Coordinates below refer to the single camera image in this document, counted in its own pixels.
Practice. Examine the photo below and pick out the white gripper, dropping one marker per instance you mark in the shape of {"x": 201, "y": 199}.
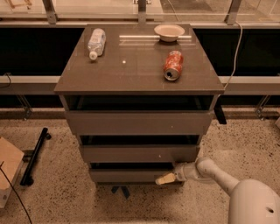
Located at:
{"x": 179, "y": 172}

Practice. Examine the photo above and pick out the grey drawer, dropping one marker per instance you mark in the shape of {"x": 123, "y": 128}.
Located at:
{"x": 141, "y": 154}
{"x": 126, "y": 176}
{"x": 137, "y": 124}

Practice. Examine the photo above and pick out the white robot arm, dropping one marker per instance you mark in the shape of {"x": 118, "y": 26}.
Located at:
{"x": 251, "y": 201}

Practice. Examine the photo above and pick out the grey drawer cabinet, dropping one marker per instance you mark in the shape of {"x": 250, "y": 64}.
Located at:
{"x": 129, "y": 77}

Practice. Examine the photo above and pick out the red soda can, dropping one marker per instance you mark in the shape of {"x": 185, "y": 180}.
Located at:
{"x": 173, "y": 65}

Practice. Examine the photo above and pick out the white paper bowl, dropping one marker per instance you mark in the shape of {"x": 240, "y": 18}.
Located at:
{"x": 169, "y": 32}

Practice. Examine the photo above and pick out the black metal bar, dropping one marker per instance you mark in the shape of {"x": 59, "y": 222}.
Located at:
{"x": 27, "y": 179}

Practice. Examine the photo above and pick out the clear plastic water bottle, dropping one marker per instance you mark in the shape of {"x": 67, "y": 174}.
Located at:
{"x": 96, "y": 43}

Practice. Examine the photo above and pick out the cardboard box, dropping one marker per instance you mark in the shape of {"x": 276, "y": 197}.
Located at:
{"x": 11, "y": 159}

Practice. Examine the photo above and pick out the metal window railing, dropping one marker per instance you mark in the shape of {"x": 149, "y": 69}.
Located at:
{"x": 197, "y": 13}

